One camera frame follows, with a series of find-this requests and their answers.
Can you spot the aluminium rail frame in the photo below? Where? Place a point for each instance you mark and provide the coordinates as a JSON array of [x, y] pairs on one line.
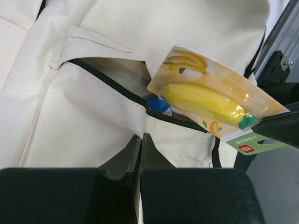
[[285, 38]]

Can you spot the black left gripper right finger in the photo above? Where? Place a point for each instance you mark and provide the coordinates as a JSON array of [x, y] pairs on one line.
[[152, 160]]

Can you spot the beige canvas student backpack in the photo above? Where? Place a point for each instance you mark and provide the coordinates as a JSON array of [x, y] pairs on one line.
[[73, 74]]

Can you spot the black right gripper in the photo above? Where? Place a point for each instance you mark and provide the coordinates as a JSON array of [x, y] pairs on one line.
[[282, 127]]

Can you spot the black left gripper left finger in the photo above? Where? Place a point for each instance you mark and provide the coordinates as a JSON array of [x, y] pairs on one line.
[[122, 169]]

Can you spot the blue pencil sharpener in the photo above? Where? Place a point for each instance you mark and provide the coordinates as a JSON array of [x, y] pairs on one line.
[[159, 105]]

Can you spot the banana eraser card pack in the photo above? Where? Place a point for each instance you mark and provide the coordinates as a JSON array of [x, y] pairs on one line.
[[217, 98]]

